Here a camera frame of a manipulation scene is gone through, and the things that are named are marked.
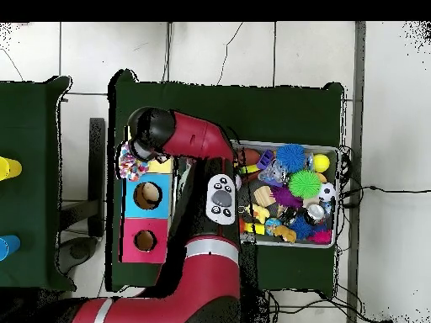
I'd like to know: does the shallow metal mesh bin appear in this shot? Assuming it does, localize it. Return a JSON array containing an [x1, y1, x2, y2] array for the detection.
[[231, 140, 339, 249]]

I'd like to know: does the purple spiky ball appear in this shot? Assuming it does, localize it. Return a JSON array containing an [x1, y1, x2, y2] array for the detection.
[[270, 185, 303, 209]]

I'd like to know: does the yellow cheese wedge toy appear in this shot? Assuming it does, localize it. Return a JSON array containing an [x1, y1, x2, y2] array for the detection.
[[242, 221, 266, 236]]

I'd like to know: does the brown teddy bear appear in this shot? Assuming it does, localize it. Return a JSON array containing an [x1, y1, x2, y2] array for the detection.
[[272, 224, 298, 244]]

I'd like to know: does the large green spiky ball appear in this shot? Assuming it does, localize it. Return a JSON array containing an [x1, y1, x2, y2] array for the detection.
[[288, 168, 322, 200]]

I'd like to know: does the plain yellow ball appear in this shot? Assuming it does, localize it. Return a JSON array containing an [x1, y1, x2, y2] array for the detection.
[[312, 153, 332, 173]]

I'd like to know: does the yellow plastic cup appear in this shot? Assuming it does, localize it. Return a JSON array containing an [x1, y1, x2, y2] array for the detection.
[[0, 156, 24, 182]]

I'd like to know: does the grey round floor base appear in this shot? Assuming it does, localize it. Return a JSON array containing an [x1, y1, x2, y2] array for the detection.
[[55, 236, 99, 275]]

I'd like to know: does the black upright panel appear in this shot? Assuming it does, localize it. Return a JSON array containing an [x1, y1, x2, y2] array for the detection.
[[88, 117, 107, 238]]

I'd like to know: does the small blue spiky ball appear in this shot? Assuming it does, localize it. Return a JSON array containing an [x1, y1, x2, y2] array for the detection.
[[289, 214, 314, 241]]

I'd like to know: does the large blue spiky ball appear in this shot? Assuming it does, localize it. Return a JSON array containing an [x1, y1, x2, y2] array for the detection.
[[275, 143, 307, 173]]

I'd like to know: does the small soccer ball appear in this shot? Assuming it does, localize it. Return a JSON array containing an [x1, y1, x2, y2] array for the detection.
[[317, 182, 338, 203]]

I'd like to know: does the blue plastic cup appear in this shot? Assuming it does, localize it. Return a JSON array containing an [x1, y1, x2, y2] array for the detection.
[[0, 234, 22, 262]]

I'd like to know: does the colourful patterned cloth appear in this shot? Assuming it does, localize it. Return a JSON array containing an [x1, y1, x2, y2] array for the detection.
[[118, 142, 151, 183]]

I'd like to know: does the wooden box with three holes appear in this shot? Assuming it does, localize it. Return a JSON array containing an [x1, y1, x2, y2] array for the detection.
[[118, 125, 174, 263]]

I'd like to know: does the pink spiky ball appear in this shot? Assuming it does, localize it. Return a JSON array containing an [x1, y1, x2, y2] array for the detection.
[[307, 228, 333, 245]]

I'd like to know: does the dark green tablecloth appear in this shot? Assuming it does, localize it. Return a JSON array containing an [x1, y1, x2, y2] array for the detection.
[[0, 75, 77, 291], [106, 68, 345, 298]]

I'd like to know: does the black power cable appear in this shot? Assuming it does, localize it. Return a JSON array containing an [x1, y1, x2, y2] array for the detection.
[[339, 184, 431, 207]]

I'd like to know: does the yellow duck plush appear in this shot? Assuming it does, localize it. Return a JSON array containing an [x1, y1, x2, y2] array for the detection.
[[244, 203, 271, 225]]

